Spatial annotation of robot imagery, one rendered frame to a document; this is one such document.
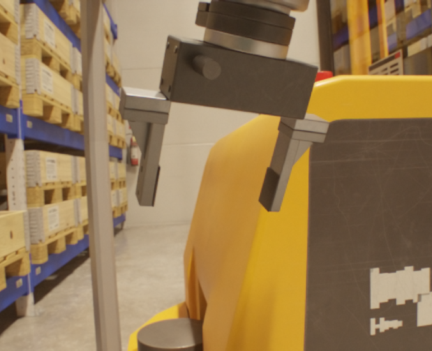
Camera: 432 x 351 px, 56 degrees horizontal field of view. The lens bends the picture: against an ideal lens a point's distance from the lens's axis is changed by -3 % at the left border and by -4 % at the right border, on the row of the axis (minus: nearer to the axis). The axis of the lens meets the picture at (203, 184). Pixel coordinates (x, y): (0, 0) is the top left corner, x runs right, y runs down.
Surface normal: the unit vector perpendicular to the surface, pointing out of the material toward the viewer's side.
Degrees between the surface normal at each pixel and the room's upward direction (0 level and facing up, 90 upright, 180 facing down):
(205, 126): 90
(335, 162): 90
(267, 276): 90
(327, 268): 90
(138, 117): 113
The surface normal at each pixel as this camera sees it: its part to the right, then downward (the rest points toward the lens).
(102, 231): 0.51, 0.00
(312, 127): 0.29, 0.41
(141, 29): 0.04, 0.03
